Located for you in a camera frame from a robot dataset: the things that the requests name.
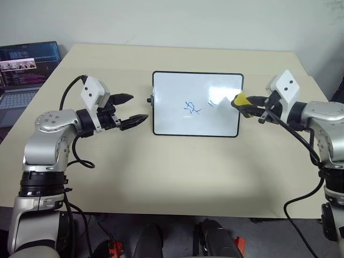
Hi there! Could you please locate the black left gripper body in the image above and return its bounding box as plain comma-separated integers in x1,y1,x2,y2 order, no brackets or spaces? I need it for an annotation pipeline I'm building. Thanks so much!
97,97,120,131

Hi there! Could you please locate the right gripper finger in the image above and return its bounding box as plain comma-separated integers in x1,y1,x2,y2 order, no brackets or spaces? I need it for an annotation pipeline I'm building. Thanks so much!
236,106,266,118
248,95,268,106

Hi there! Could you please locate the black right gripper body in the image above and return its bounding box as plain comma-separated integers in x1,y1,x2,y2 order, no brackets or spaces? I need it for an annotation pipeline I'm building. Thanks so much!
258,91,282,124

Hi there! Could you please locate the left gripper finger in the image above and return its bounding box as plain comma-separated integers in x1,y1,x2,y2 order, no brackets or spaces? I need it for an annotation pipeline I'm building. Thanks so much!
111,92,134,106
119,114,149,132

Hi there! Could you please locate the yellow and black eraser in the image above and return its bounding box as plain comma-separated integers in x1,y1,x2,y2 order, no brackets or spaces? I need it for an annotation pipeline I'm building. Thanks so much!
230,92,255,119

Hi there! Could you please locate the black-framed small whiteboard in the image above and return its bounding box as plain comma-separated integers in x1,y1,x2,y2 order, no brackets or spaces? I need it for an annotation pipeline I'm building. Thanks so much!
151,70,245,138

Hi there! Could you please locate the open silver laptop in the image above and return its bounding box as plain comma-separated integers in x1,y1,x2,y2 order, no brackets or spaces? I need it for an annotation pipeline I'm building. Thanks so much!
0,40,61,127

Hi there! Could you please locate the orange plastic part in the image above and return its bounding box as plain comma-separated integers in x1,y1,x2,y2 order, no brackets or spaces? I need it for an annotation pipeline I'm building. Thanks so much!
106,240,125,256
233,236,247,254

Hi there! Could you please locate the dark rounded shape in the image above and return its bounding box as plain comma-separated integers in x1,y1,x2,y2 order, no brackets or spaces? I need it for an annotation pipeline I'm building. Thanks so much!
192,218,240,258

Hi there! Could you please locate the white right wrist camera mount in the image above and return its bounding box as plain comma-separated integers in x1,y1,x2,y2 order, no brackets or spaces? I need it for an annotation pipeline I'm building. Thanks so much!
266,69,302,119

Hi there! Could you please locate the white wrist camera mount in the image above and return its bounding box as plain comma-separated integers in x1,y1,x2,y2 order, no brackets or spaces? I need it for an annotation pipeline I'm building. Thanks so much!
266,69,302,119
80,75,111,133

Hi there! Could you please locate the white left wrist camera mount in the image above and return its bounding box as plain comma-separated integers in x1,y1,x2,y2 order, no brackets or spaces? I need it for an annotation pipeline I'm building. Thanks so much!
80,75,111,133

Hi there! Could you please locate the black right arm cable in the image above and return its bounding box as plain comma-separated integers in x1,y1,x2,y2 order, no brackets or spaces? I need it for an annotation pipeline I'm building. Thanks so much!
265,106,330,258

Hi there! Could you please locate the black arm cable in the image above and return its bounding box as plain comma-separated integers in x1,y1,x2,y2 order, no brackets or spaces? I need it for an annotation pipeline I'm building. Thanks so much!
59,75,96,169
265,106,330,258

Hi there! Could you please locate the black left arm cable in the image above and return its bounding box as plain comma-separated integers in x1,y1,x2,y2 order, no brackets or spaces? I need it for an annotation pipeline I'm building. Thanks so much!
59,75,96,169

